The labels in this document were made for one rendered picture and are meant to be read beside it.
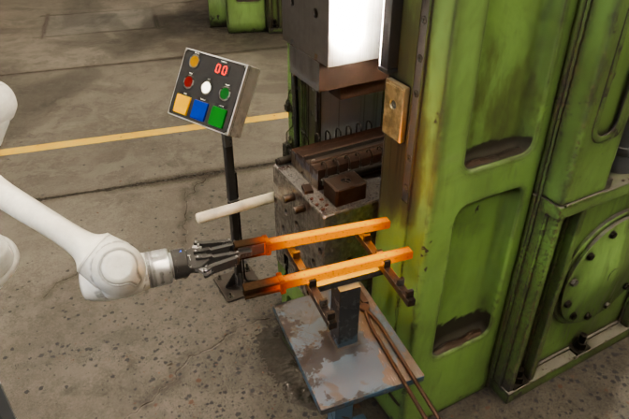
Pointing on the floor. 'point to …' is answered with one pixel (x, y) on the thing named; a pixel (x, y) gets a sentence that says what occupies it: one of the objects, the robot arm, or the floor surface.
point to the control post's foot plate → (227, 285)
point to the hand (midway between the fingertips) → (250, 248)
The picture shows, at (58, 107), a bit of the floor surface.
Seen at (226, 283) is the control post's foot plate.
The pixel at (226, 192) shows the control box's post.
